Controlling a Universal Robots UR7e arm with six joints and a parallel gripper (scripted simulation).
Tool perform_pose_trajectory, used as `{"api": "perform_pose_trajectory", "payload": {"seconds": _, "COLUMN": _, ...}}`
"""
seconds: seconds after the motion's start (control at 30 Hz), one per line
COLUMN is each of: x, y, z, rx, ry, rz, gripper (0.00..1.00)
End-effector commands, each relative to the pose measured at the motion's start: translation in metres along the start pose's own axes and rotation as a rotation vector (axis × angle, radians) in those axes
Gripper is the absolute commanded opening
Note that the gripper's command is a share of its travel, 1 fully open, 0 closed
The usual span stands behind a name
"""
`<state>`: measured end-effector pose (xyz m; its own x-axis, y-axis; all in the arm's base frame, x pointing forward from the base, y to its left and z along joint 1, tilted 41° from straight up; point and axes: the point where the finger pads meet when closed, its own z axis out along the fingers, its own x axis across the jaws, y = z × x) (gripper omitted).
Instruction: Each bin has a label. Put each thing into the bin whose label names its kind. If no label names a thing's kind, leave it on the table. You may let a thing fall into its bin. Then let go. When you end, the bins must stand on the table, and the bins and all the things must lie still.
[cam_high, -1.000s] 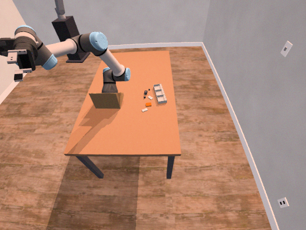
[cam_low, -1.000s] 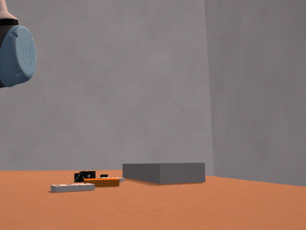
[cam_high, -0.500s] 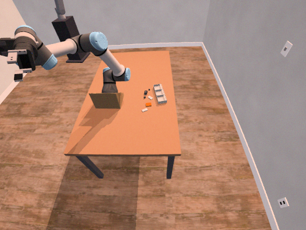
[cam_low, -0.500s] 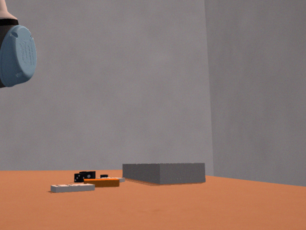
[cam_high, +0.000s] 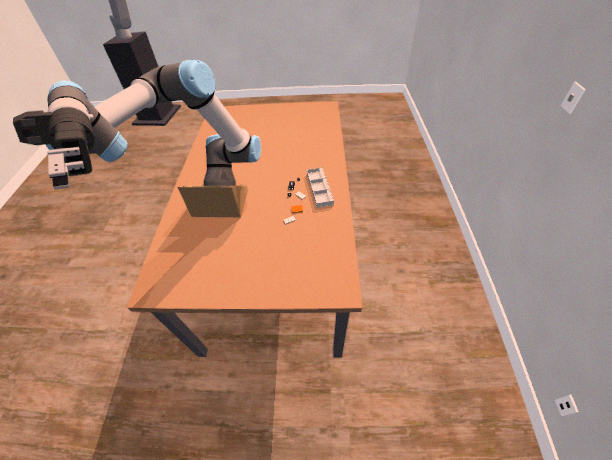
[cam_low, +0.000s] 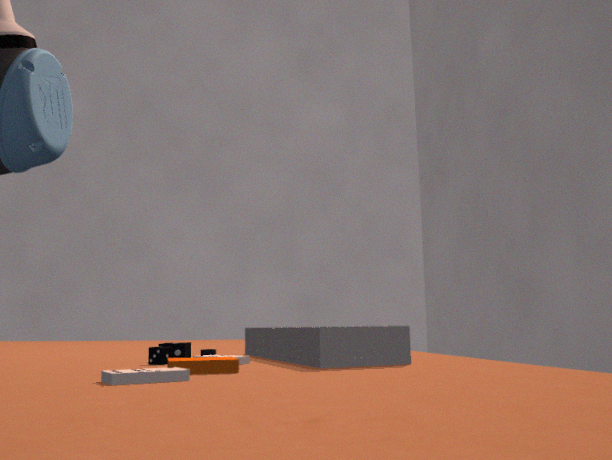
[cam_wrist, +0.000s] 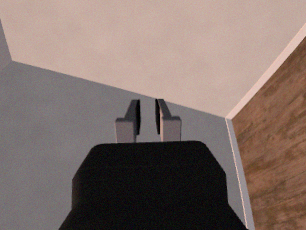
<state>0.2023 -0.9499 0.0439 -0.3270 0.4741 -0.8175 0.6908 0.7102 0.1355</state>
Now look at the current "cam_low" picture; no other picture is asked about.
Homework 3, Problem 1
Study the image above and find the grey three-compartment bin rack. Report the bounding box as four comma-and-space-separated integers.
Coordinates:
245, 326, 411, 368

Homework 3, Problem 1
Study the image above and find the black die with white pips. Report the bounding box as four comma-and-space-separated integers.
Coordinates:
148, 347, 172, 365

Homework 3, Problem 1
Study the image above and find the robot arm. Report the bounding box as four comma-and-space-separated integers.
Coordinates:
0, 0, 73, 175

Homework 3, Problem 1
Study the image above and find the black 9v battery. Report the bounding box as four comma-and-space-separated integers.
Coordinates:
158, 342, 191, 358

